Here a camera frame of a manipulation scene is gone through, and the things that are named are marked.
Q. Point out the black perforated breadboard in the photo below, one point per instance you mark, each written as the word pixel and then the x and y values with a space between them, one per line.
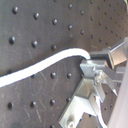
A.
pixel 32 30

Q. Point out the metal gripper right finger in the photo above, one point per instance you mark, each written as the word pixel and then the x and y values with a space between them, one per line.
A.
pixel 101 65

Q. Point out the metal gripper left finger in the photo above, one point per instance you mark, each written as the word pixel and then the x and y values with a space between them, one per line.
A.
pixel 82 101

